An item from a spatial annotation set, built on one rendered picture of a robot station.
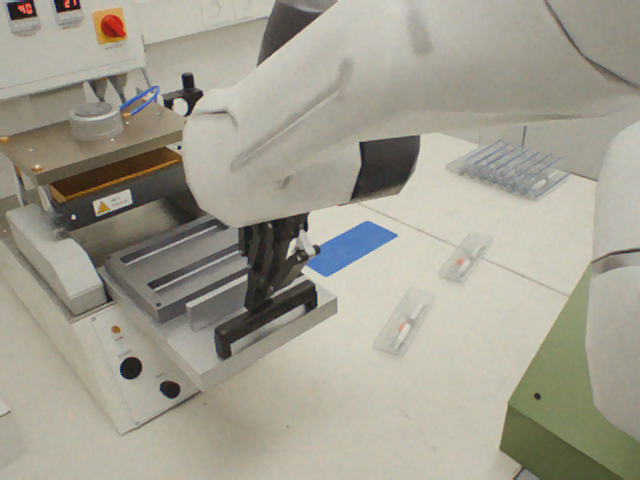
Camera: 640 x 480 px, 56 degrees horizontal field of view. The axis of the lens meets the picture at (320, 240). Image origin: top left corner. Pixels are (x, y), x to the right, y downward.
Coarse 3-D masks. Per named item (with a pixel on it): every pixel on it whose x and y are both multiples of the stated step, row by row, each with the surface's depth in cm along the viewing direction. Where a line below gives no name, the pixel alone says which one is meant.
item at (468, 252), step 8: (472, 232) 133; (464, 240) 131; (472, 240) 130; (480, 240) 130; (488, 240) 130; (464, 248) 128; (472, 248) 128; (480, 248) 128; (456, 256) 125; (464, 256) 125; (472, 256) 125; (448, 264) 123; (456, 264) 123; (464, 264) 123; (472, 264) 123; (440, 272) 121; (448, 272) 121; (456, 272) 121; (464, 272) 121
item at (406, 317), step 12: (408, 300) 114; (420, 300) 114; (432, 300) 113; (396, 312) 111; (408, 312) 111; (420, 312) 111; (396, 324) 108; (408, 324) 108; (384, 336) 105; (396, 336) 105; (408, 336) 105; (396, 348) 103
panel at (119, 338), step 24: (120, 312) 91; (96, 336) 89; (120, 336) 91; (144, 336) 93; (120, 360) 91; (144, 360) 93; (168, 360) 95; (120, 384) 91; (144, 384) 93; (192, 384) 97; (144, 408) 93
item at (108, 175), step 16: (128, 160) 101; (144, 160) 101; (160, 160) 101; (176, 160) 101; (80, 176) 96; (96, 176) 96; (112, 176) 96; (128, 176) 96; (64, 192) 92; (80, 192) 92
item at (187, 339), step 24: (120, 288) 86; (240, 288) 80; (288, 288) 85; (144, 312) 81; (192, 312) 76; (216, 312) 79; (240, 312) 81; (288, 312) 80; (312, 312) 81; (336, 312) 84; (168, 336) 77; (192, 336) 77; (264, 336) 76; (288, 336) 79; (192, 360) 73; (216, 360) 73; (240, 360) 75
